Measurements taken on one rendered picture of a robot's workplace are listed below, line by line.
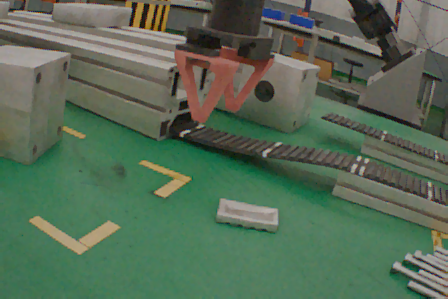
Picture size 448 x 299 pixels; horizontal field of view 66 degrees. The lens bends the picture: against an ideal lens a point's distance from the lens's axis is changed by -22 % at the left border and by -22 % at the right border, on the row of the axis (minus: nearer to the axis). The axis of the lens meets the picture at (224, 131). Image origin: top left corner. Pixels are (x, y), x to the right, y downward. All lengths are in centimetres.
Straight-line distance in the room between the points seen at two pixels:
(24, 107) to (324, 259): 29
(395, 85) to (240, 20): 63
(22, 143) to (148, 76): 19
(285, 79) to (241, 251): 35
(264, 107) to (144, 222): 35
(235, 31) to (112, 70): 17
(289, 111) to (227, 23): 20
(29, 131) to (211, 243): 19
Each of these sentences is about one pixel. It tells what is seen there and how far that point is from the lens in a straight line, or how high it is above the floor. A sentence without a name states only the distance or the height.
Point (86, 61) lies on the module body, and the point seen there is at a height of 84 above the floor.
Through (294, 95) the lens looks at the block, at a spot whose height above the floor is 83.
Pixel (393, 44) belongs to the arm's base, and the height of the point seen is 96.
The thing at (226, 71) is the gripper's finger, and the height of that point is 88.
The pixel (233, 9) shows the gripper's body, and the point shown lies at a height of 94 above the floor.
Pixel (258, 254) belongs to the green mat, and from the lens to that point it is 32.
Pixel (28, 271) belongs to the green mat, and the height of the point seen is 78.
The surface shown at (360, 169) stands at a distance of 44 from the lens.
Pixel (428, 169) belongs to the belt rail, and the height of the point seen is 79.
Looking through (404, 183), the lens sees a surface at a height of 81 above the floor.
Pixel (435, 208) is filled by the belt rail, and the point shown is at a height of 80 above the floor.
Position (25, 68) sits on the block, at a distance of 37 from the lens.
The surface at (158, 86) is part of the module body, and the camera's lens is 48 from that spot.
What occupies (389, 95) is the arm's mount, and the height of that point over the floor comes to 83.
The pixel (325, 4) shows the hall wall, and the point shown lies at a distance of 825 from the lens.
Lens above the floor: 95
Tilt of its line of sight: 17 degrees down
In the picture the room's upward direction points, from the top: 12 degrees clockwise
